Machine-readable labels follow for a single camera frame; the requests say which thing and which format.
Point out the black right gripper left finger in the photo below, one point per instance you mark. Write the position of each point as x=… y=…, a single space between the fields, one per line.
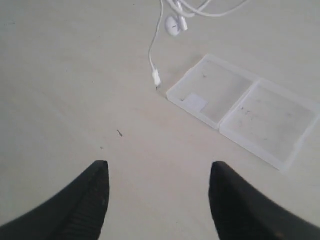
x=77 y=212

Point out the clear plastic hinged case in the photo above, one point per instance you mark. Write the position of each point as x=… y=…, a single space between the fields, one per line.
x=262 y=117

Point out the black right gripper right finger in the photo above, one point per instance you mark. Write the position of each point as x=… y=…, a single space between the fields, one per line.
x=241 y=212

